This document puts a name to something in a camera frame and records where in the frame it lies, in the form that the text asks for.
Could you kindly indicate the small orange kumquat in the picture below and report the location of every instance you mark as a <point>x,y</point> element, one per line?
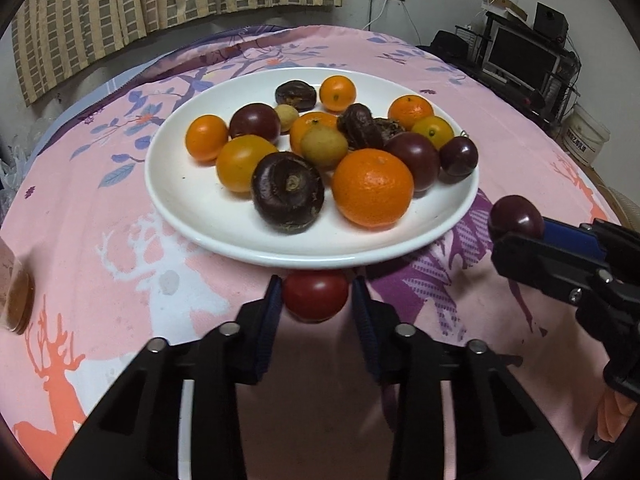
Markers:
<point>336,93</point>

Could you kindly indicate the small yellow-green fruit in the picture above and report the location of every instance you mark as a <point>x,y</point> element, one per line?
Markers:
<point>324,147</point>

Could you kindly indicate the pink deer tablecloth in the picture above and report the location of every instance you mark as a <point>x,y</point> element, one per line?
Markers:
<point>129,238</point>

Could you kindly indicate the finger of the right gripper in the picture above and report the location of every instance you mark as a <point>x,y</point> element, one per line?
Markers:
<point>554,271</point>
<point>572,239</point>

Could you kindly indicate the white oval plate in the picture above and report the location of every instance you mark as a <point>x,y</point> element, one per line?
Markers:
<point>222,174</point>

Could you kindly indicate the red cherry tomato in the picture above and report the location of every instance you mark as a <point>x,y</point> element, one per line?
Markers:
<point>315,296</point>

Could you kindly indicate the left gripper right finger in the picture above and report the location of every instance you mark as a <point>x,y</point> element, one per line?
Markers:
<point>499,431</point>

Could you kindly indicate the dark red cherry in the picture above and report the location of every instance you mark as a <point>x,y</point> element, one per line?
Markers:
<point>458,157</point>
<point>515,214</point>

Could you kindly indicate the white plastic bucket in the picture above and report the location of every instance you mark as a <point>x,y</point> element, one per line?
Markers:
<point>583,136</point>

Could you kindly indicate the large orange mandarin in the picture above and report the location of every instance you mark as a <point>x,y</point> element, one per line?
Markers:
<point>372,188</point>

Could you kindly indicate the black tv stand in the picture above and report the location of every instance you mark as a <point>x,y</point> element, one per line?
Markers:
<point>533,68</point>

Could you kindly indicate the striped checked curtain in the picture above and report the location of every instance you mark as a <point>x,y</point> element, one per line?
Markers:
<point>53,40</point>

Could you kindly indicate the dark water chestnut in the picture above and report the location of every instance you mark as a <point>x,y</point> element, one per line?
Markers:
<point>287,192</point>

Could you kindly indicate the dark purple tomato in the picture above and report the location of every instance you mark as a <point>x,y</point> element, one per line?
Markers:
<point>419,155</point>

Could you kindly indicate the glass jar cream lid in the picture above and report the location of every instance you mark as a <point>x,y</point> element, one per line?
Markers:
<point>17,291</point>

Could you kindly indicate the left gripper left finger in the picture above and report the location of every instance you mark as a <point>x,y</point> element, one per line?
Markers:
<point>133,431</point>

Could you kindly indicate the right hand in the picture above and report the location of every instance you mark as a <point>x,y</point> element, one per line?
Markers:
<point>614,411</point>

